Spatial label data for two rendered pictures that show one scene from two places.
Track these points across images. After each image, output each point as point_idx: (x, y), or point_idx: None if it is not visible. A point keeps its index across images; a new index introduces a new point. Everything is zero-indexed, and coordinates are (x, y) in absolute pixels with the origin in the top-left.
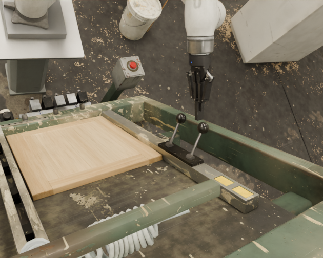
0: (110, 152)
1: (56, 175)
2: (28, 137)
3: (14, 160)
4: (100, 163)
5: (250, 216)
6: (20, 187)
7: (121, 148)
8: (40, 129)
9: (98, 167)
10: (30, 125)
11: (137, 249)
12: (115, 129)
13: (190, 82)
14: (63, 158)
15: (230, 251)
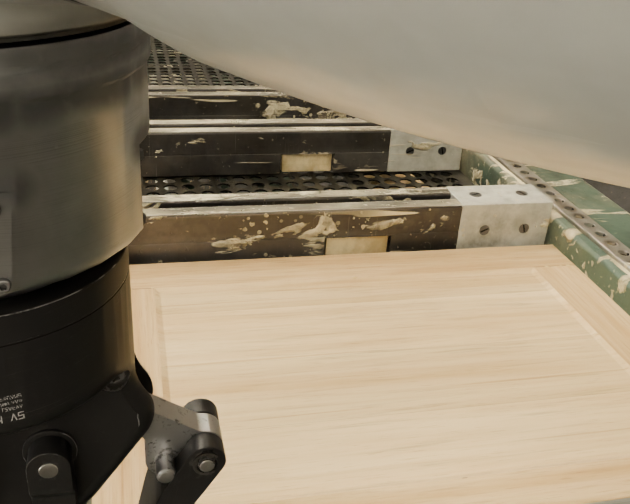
0: (268, 430)
1: (178, 303)
2: (521, 279)
3: (231, 212)
4: (186, 389)
5: None
6: None
7: (283, 470)
8: (604, 300)
9: (150, 376)
10: (600, 267)
11: None
12: (553, 497)
13: (143, 490)
14: (294, 324)
15: None
